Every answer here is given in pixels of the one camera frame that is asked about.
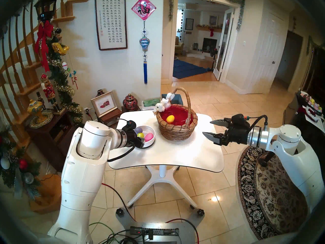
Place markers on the green tinsel christmas garland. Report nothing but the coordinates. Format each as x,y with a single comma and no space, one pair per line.
59,75

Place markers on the silver tinsel doorway garland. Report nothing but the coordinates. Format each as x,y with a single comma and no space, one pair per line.
240,14

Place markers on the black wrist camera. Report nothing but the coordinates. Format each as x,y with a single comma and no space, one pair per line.
238,119
130,124

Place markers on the red nutcracker figure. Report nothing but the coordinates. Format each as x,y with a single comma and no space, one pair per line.
48,91

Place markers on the red diamond fu decoration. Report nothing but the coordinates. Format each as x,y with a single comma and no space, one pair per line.
143,8

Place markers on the green glitter easter egg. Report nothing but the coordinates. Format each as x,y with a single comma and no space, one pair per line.
140,135

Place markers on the brown wooden box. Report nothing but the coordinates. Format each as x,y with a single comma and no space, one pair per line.
109,116

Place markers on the yellow easter egg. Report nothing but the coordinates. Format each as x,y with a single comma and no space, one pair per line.
170,119

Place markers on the colourful egg centrepiece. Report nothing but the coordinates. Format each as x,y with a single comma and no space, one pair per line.
312,103

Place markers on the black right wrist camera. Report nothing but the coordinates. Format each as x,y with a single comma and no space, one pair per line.
238,119

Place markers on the grey metal robot base plate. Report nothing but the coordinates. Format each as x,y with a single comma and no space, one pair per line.
188,230

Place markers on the framed red shoe picture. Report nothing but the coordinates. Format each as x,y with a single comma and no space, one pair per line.
104,103

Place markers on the small dark vase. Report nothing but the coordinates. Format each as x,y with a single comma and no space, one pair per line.
99,92

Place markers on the red ribbon bow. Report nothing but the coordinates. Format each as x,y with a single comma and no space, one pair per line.
44,32

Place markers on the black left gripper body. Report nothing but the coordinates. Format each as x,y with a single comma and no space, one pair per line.
134,138

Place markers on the gold ingot ornament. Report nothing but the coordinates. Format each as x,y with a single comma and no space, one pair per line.
59,48

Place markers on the wooden staircase banister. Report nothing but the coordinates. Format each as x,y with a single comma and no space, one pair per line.
25,89

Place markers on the dark wooden jar stand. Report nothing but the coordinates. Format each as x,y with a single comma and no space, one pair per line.
137,109

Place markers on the pink easter egg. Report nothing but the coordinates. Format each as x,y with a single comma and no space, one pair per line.
148,137

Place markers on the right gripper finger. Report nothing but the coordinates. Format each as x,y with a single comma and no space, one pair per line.
220,122
210,137

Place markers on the ornate decorative plate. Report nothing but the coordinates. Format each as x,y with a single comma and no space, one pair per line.
48,116

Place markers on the green jade ornament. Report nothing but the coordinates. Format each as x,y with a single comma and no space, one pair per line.
151,102

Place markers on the black knob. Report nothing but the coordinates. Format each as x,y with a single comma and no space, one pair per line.
119,211
200,212

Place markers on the white plush bunny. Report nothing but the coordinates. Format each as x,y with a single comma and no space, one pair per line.
166,101
160,107

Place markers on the black power strip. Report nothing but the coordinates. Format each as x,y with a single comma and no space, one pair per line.
157,231

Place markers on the yellow porcelain urn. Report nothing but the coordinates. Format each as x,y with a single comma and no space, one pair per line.
35,108

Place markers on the red cloisonne lidded jar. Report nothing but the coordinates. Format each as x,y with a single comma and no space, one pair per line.
130,103

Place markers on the small black nutcracker figure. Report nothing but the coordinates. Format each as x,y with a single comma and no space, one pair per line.
40,100

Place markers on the brown wicker basket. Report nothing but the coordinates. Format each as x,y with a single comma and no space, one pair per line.
177,134

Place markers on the white panel door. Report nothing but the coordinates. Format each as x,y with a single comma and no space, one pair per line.
267,55

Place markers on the purple easter egg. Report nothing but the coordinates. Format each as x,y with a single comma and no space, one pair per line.
139,130

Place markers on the tan armchair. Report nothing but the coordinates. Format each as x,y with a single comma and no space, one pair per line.
179,46

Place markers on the black fireplace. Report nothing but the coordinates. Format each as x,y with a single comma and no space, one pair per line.
209,44

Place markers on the red christmas stocking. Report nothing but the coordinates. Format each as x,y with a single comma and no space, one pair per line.
211,32

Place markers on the white round bowl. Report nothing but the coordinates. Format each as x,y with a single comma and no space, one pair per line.
150,144

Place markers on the oriental patterned rug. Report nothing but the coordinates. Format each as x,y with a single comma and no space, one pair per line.
274,208

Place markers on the black framed wall picture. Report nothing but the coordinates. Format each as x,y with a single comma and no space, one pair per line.
189,24

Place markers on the white glass french door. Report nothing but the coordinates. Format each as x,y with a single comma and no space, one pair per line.
223,42

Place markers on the red shredded paper filling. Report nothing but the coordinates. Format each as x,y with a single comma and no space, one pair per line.
181,113

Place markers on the framed chinese calligraphy scroll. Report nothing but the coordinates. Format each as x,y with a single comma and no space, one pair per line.
110,19

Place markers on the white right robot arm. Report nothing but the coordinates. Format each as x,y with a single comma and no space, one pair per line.
304,169

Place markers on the dark wooden side table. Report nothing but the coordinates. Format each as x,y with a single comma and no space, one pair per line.
50,136

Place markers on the blue floor rug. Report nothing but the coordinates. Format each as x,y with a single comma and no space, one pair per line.
186,69

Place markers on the black lantern lamp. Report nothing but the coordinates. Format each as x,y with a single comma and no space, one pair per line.
47,7

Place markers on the white table pedestal base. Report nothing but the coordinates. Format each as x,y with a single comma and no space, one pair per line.
162,173

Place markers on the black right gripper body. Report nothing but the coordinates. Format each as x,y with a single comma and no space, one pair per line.
236,135

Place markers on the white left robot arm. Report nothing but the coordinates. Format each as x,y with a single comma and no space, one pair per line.
83,169

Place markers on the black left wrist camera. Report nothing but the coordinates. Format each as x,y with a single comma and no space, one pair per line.
130,124

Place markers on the blue vase tassel hanging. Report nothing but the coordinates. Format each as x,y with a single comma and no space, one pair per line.
144,44

